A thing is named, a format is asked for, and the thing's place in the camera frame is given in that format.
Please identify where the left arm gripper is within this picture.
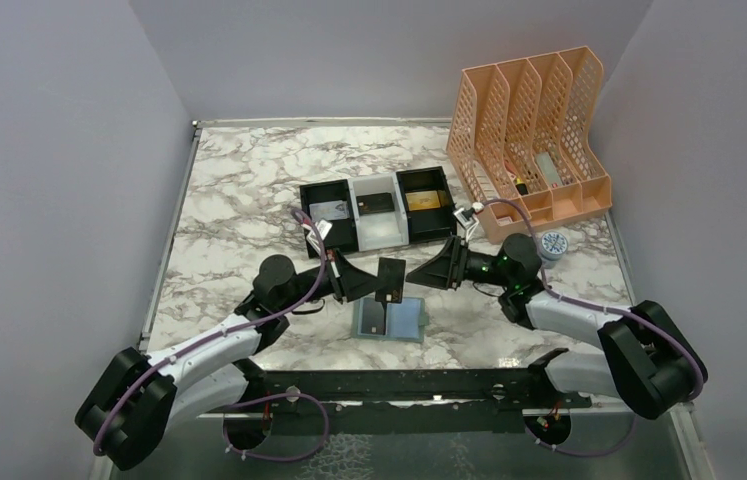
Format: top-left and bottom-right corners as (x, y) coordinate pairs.
(279, 248), (388, 312)

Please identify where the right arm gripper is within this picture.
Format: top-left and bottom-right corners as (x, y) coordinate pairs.
(406, 235), (513, 290)

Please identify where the green card holder wallet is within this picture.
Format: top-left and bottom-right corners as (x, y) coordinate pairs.
(350, 296), (430, 343)

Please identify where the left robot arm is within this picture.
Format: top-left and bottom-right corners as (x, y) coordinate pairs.
(75, 250), (386, 470)

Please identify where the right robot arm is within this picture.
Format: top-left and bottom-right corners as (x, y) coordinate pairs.
(406, 234), (708, 419)

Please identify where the black card in tray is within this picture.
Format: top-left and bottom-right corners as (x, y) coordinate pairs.
(356, 192), (395, 216)

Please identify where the gold card in tray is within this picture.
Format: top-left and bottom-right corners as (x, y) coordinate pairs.
(405, 190), (447, 212)

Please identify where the blue white tape roll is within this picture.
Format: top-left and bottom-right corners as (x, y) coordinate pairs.
(539, 231), (569, 263)

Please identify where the white tray middle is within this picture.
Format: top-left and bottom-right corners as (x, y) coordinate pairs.
(349, 173), (409, 252)

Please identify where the black tray left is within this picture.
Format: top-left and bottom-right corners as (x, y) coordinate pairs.
(299, 180), (359, 254)

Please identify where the black tray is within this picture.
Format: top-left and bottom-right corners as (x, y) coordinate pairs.
(396, 167), (456, 244)
(299, 180), (359, 254)

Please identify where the yellow marker in organizer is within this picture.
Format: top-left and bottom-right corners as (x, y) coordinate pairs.
(513, 176), (529, 196)

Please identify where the black tray right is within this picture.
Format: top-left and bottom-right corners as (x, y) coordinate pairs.
(396, 167), (456, 244)

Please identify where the grey item in organizer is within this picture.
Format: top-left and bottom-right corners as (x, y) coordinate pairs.
(535, 152), (565, 188)

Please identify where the orange file organizer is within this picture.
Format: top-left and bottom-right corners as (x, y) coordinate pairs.
(446, 46), (613, 244)

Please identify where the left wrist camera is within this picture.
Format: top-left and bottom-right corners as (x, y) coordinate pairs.
(302, 219), (333, 250)

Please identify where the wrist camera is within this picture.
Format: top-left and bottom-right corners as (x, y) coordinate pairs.
(302, 219), (333, 250)
(453, 202), (485, 243)

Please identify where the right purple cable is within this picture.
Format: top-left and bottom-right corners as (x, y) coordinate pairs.
(478, 198), (707, 458)

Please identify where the purple cable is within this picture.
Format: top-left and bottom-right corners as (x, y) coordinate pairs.
(93, 207), (331, 464)
(478, 198), (707, 458)

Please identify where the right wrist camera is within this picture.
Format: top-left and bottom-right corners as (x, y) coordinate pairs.
(453, 202), (485, 243)

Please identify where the black mounting rail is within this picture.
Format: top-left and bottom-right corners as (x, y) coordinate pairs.
(236, 360), (592, 409)

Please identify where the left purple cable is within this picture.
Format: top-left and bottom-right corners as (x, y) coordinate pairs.
(93, 207), (331, 464)

